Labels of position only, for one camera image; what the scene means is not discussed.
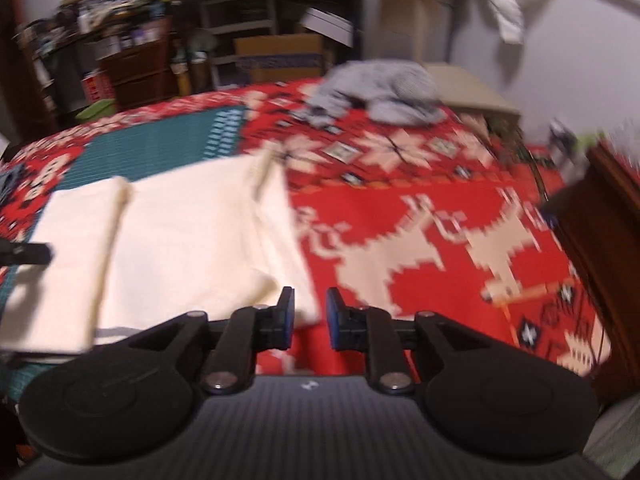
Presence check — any green cutting mat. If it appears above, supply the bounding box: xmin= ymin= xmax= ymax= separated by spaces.
xmin=0 ymin=105 xmax=248 ymax=401

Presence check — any white hanging fabric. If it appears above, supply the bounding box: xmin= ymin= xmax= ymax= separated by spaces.
xmin=467 ymin=0 xmax=526 ymax=43

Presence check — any grey sweater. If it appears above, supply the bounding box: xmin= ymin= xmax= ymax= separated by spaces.
xmin=302 ymin=60 xmax=446 ymax=128

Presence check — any green waste bin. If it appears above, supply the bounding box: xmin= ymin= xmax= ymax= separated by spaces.
xmin=75 ymin=100 xmax=117 ymax=123

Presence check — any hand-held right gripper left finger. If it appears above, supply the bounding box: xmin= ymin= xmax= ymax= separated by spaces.
xmin=127 ymin=287 xmax=296 ymax=395

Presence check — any red patterned blanket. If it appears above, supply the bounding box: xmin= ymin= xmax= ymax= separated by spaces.
xmin=0 ymin=75 xmax=613 ymax=378

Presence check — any cardboard box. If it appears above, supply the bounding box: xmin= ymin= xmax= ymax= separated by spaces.
xmin=232 ymin=34 xmax=326 ymax=85

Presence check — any beige wooden chair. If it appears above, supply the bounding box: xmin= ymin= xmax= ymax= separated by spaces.
xmin=365 ymin=0 xmax=521 ymax=126

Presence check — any small green plant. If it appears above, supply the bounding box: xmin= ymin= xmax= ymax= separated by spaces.
xmin=575 ymin=130 xmax=608 ymax=153

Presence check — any dark wooden nightstand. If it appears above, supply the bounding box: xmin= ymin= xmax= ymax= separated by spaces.
xmin=542 ymin=140 xmax=640 ymax=406

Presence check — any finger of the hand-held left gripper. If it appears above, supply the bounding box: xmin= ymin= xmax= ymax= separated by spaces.
xmin=0 ymin=241 xmax=53 ymax=267

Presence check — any white plastic drawer unit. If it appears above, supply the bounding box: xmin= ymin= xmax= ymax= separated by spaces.
xmin=197 ymin=0 xmax=278 ymax=91

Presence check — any cream knit vest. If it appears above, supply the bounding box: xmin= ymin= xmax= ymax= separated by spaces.
xmin=0 ymin=152 xmax=321 ymax=361

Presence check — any red printed carton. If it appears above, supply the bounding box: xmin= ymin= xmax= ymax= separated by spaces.
xmin=82 ymin=72 xmax=116 ymax=103

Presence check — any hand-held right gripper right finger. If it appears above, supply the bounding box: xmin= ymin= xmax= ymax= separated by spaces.
xmin=326 ymin=287 xmax=493 ymax=395

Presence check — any wooden drawer cabinet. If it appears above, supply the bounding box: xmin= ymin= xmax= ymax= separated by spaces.
xmin=100 ymin=42 xmax=173 ymax=108

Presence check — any white flat box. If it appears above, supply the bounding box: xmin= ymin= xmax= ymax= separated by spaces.
xmin=300 ymin=7 xmax=356 ymax=46

